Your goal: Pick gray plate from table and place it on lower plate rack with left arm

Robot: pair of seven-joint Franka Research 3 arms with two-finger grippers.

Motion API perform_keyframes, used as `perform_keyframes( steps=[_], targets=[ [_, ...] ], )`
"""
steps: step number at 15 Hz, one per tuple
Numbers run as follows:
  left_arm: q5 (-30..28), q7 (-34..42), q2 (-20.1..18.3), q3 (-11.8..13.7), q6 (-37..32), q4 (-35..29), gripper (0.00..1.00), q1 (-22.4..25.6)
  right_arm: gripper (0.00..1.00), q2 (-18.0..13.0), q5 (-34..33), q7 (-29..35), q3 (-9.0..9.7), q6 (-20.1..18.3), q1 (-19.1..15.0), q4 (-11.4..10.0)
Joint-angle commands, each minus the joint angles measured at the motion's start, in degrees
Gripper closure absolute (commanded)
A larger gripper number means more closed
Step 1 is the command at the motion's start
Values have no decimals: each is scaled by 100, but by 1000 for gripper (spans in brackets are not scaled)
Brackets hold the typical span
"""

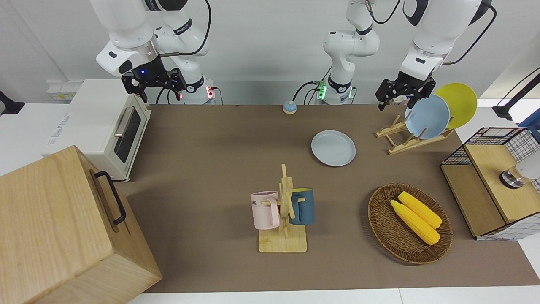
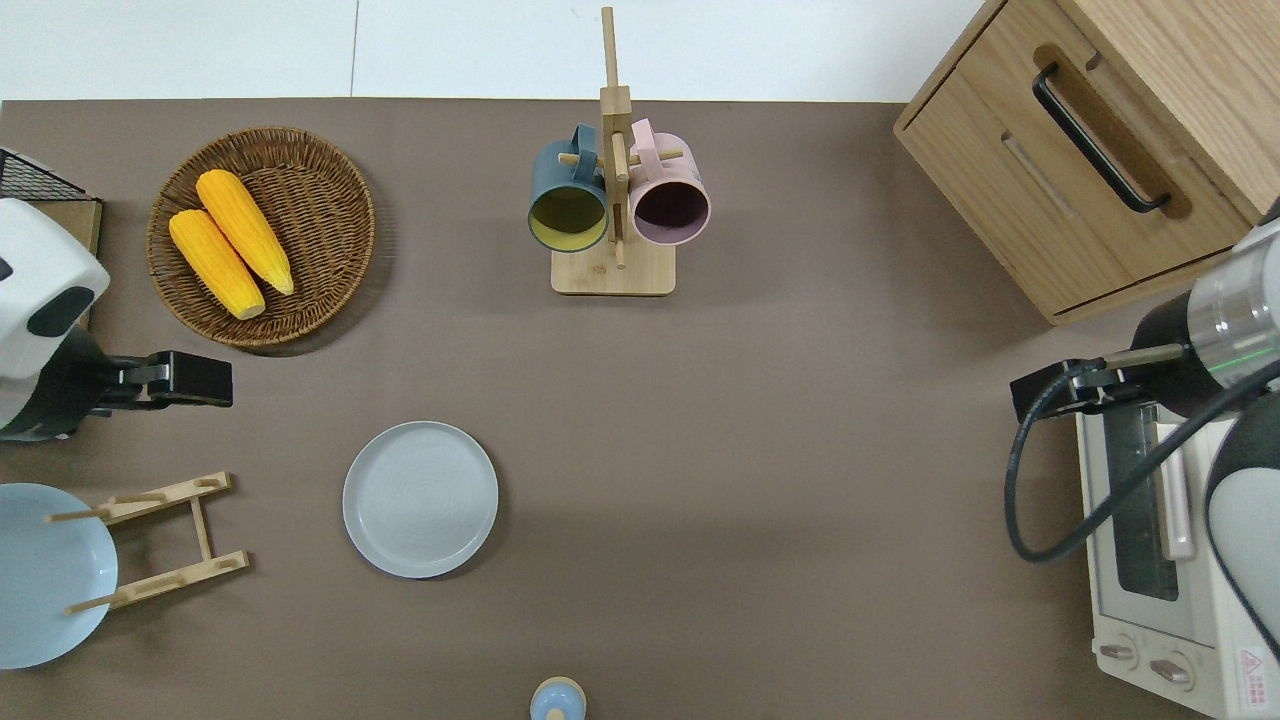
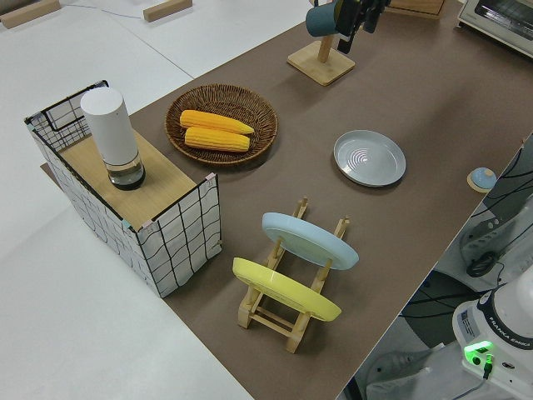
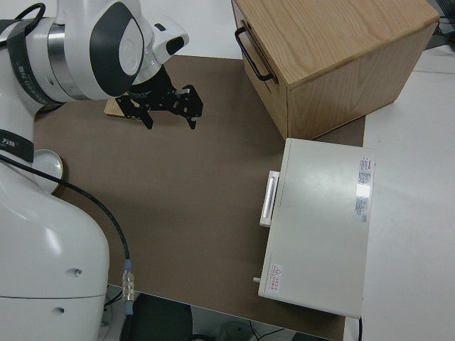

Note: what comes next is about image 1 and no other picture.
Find metal cup on shelf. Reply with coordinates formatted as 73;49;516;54
500;153;540;189

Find black base cables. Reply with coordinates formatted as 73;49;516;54
293;67;334;105

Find blue object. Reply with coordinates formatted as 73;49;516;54
520;114;540;142

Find wooden box with black handle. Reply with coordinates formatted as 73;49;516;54
0;145;163;304

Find wire shelf with wooden boards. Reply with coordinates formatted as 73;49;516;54
440;127;540;241

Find wooden mug tree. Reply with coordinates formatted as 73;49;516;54
258;164;308;253

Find yellow corn cob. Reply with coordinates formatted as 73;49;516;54
398;191;443;229
390;200;440;245

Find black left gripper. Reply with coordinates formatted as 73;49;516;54
376;71;436;111

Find brown wicker basket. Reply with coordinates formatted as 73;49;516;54
368;183;453;265

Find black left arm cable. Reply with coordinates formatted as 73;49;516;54
442;3;497;65

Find brown table mat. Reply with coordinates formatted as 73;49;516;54
114;104;540;293

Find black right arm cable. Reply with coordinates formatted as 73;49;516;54
159;0;211;58

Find black clamp mount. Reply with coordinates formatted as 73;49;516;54
0;91;25;115

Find pink mug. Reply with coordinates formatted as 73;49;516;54
250;191;281;231

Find white toaster oven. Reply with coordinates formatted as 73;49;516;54
41;79;151;183

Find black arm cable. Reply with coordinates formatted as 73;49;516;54
159;0;211;58
442;3;497;65

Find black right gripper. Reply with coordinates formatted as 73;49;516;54
121;56;186;103

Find gray plate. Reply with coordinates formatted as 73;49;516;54
311;130;356;167

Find wooden plate rack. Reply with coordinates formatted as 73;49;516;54
375;115;456;155

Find dark blue mug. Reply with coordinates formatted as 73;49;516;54
289;188;315;225

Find yellow plate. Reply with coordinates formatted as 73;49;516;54
435;83;478;129

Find light blue plate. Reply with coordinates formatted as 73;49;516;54
404;94;451;140

